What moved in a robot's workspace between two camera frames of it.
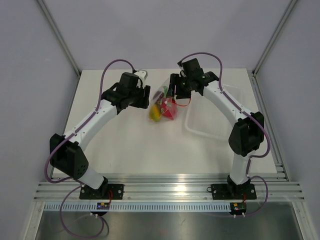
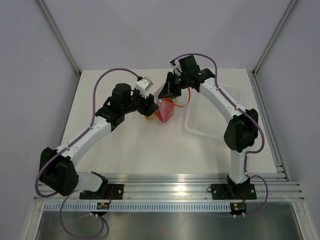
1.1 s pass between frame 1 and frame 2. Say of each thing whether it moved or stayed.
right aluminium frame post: stayed
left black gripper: moved
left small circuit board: stayed
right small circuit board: stayed
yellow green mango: moved
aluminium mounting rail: stayed
